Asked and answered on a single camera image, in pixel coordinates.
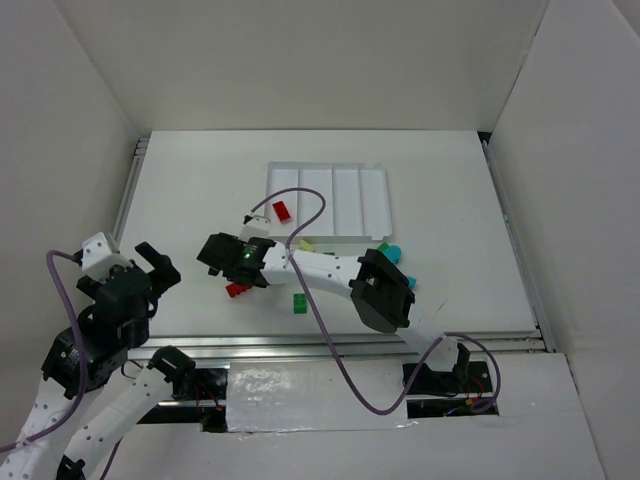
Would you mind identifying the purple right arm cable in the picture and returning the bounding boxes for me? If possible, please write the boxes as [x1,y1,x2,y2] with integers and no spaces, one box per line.
[249,187,503,416]

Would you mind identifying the lime sloped lego brick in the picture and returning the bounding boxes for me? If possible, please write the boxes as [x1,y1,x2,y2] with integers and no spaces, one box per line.
[299,239,315,252]

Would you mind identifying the red sloped lego brick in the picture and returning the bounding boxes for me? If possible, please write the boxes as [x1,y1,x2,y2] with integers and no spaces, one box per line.
[272,201,292,223]

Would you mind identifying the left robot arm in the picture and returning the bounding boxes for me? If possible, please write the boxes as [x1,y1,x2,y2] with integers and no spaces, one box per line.
[1,233,196,479]

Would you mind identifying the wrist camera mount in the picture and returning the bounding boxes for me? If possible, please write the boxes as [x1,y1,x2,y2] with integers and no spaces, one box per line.
[81,232,133,282]
[239,214,271,242]

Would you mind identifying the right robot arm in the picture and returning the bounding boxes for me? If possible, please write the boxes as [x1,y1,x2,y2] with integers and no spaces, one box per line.
[197,233,470,385]

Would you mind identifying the red studded lego brick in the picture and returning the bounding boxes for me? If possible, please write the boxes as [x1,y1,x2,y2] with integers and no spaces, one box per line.
[225,283,252,298]

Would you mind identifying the green lego brick near front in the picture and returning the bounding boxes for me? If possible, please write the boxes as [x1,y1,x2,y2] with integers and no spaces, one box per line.
[293,293,308,315]

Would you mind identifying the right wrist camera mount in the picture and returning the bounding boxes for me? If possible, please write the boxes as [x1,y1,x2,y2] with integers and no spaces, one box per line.
[239,214,271,242]

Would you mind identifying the white four-compartment tray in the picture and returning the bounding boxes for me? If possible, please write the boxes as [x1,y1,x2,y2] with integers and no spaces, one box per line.
[263,162,393,243]

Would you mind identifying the blue oval lego block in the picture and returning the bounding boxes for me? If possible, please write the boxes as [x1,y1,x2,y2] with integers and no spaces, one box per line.
[383,245,402,264]

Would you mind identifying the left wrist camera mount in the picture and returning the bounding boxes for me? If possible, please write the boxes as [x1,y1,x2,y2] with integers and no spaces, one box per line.
[81,232,133,282]

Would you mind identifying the white tape sheet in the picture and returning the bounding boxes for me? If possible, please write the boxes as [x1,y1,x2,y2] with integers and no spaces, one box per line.
[226,360,410,433]

